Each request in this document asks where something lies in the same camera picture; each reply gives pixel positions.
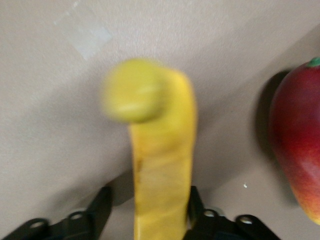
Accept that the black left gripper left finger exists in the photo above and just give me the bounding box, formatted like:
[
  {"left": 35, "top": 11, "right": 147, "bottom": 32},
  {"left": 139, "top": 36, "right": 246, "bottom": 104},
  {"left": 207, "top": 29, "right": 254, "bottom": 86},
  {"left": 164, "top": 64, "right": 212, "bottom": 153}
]
[{"left": 0, "top": 186, "right": 113, "bottom": 240}]

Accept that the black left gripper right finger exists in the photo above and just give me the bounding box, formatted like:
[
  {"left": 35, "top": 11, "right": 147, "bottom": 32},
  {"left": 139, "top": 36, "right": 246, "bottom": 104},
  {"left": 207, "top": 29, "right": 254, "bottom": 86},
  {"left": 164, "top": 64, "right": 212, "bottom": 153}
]
[{"left": 184, "top": 186, "right": 282, "bottom": 240}]

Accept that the yellow banana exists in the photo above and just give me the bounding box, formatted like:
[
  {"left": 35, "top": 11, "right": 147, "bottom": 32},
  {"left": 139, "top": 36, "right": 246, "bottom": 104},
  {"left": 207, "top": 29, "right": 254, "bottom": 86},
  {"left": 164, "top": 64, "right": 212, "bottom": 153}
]
[{"left": 99, "top": 57, "right": 200, "bottom": 240}]

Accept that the red yellow mango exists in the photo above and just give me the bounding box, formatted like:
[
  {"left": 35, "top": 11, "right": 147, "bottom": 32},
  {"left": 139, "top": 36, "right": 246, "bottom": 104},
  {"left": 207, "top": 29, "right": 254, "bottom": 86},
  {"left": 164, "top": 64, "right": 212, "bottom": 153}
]
[{"left": 268, "top": 56, "right": 320, "bottom": 226}]

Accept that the clear tape patch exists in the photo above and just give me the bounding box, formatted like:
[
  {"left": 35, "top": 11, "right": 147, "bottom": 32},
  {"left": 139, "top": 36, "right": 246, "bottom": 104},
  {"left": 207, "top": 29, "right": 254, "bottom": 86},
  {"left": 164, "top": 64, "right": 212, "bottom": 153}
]
[{"left": 52, "top": 1, "right": 113, "bottom": 61}]

